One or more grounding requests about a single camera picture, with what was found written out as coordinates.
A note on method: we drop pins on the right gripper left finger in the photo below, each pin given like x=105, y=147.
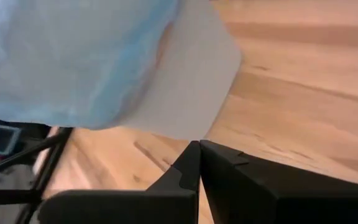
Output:
x=120, y=208

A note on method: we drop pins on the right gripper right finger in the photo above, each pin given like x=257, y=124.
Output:
x=291, y=199

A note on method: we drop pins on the blue bin liner bag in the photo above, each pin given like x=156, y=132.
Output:
x=57, y=62

